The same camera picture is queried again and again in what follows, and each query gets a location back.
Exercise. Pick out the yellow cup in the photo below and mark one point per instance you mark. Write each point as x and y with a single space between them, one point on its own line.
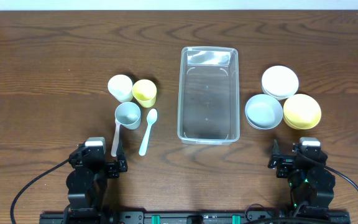
145 92

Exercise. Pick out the white plastic fork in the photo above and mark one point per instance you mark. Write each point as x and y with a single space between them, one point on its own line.
115 142

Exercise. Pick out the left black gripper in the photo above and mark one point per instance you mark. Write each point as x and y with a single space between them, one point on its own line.
113 168

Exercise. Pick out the white cup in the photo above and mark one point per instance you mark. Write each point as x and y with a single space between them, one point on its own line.
120 86

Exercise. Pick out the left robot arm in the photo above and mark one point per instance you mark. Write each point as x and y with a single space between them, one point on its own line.
88 182

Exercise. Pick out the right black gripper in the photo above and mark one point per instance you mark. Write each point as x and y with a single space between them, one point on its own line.
286 162

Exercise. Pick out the clear plastic container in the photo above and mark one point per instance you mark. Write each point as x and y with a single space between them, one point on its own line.
208 96

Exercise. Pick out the black mounting rail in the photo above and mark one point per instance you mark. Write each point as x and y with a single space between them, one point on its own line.
166 218

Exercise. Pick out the white bowl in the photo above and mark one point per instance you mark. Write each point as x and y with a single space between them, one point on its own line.
279 82

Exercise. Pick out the yellow bowl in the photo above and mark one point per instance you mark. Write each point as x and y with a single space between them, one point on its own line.
301 112

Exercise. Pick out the grey bowl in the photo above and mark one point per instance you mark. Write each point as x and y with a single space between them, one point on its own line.
263 112

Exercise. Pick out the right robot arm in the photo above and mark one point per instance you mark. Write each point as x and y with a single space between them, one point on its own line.
311 186

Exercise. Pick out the grey cup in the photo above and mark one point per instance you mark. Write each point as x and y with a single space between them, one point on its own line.
128 114

